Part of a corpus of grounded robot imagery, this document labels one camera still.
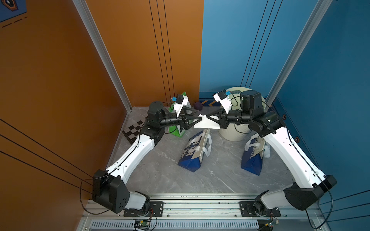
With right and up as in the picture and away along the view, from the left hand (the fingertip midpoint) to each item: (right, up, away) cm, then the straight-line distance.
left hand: (199, 114), depth 65 cm
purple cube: (+2, +9, +51) cm, 52 cm away
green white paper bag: (-11, -7, +2) cm, 13 cm away
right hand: (+4, 0, -1) cm, 5 cm away
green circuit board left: (-27, -55, +7) cm, 62 cm away
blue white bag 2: (+30, -17, +9) cm, 36 cm away
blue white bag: (-4, -22, +6) cm, 23 cm away
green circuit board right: (+33, -54, +5) cm, 63 cm away
